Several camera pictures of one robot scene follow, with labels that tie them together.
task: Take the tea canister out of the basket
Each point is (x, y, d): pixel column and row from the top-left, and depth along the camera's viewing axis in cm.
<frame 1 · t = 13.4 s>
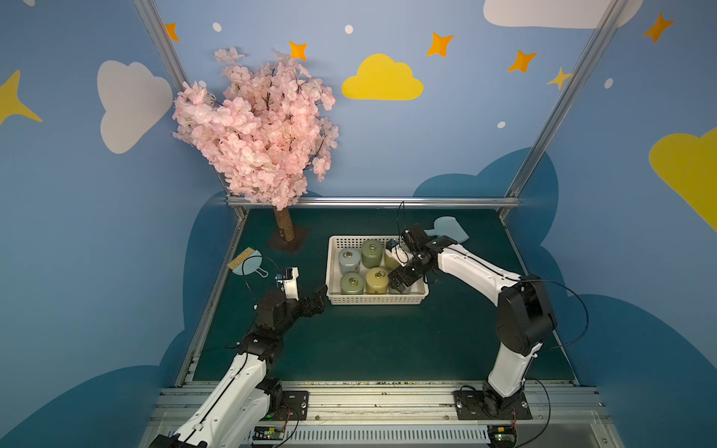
left hand: (314, 284, 82), fingers open
right hand: (405, 273, 92), fingers open
white perforated plastic basket: (414, 294, 99), on the table
blue grey tea canister: (349, 260, 98), point 8 cm above the table
green tea canister: (372, 252, 100), point 8 cm above the table
dark green tea canister: (352, 283, 91), point 9 cm above the table
yellow tea canister: (376, 281, 92), point 9 cm above the table
light blue plastic dustpan: (447, 226, 118), on the table

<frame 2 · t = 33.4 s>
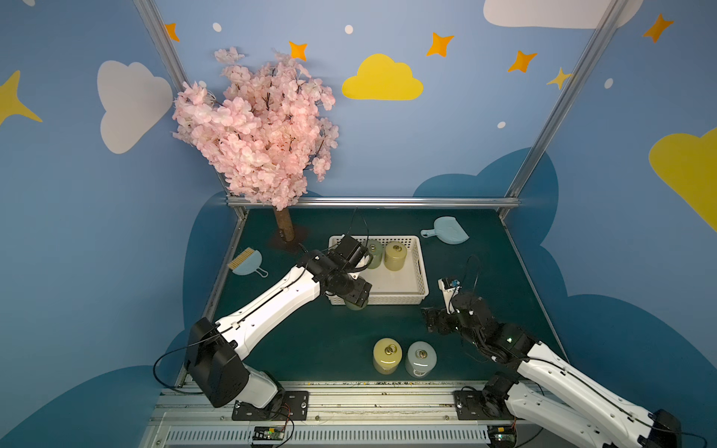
left hand: (356, 286, 79), fingers open
right hand: (440, 302, 80), fingers open
yellow tea canister: (387, 354, 76), point 10 cm above the table
blue grey tea canister 2: (420, 358, 76), point 9 cm above the table
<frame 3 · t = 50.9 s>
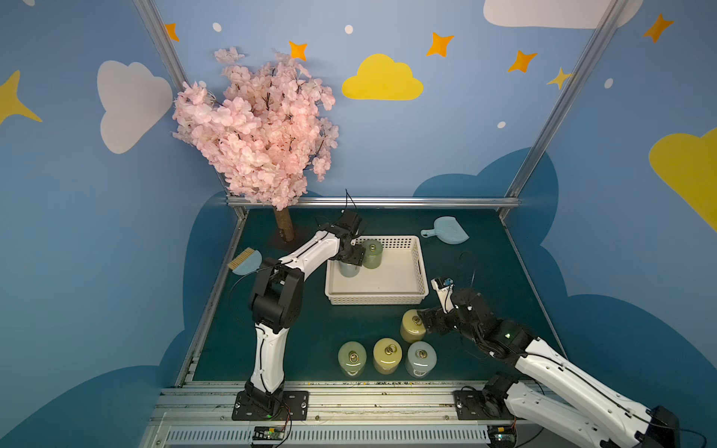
left hand: (351, 252, 98), fingers open
right hand: (436, 302, 80), fingers open
dark green tea canister: (352, 357, 75), point 10 cm above the table
yellow green tea canister: (413, 327, 82), point 9 cm above the table
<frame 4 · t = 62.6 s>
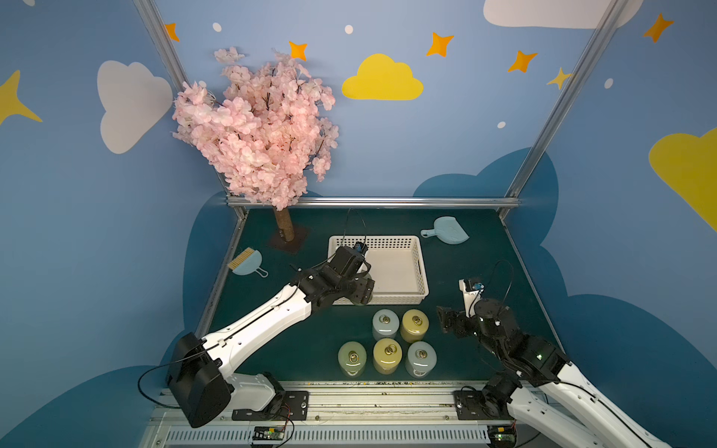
left hand: (361, 277, 79), fingers open
right hand: (456, 302, 76), fingers open
blue grey tea canister: (385, 325, 83), point 8 cm above the table
